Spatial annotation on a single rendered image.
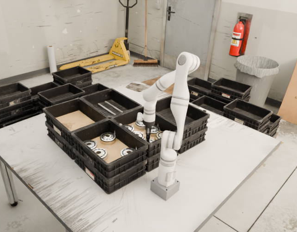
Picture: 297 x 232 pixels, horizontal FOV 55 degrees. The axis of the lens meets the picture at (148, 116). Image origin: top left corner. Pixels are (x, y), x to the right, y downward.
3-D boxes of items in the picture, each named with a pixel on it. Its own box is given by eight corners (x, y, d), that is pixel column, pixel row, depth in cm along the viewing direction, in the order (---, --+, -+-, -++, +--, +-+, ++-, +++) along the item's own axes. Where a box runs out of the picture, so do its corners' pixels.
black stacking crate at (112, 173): (148, 161, 176) (148, 146, 170) (107, 182, 158) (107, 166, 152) (110, 133, 201) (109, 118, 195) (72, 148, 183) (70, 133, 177)
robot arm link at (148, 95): (138, 95, 167) (154, 83, 158) (145, 90, 174) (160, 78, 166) (146, 105, 167) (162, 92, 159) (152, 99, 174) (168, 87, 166)
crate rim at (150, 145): (183, 131, 189) (183, 128, 187) (148, 148, 171) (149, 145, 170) (142, 108, 214) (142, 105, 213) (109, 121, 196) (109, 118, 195)
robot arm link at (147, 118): (137, 114, 182) (137, 106, 179) (155, 115, 181) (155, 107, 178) (136, 122, 174) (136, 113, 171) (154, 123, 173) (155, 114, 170)
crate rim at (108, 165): (148, 148, 171) (149, 145, 170) (107, 169, 153) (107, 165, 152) (109, 121, 196) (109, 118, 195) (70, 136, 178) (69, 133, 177)
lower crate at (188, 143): (206, 141, 217) (208, 127, 211) (179, 156, 199) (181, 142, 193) (168, 119, 242) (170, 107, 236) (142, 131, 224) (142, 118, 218)
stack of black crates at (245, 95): (246, 120, 359) (255, 86, 336) (233, 130, 337) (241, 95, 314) (217, 108, 383) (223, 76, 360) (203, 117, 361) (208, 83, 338)
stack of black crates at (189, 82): (217, 109, 381) (221, 85, 364) (204, 117, 361) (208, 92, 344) (192, 99, 404) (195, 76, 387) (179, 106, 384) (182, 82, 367)
